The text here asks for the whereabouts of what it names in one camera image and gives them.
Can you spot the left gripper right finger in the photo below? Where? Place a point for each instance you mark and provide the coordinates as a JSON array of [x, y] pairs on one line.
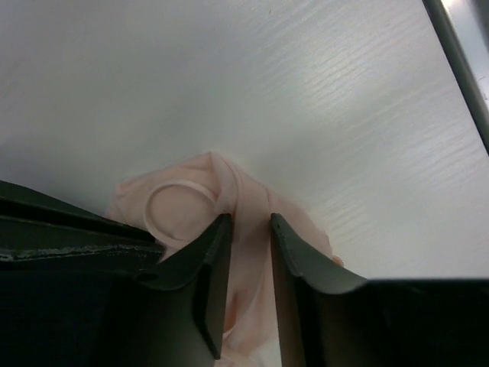
[[330, 316]]

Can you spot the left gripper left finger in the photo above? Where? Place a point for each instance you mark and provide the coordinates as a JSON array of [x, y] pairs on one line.
[[117, 305]]

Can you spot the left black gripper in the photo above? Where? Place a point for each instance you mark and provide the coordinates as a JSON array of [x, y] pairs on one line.
[[39, 231]]

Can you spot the pink beige bra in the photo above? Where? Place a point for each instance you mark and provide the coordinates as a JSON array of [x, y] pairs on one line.
[[177, 203]]

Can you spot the right aluminium frame post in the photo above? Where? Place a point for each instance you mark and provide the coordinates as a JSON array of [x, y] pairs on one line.
[[462, 29]]

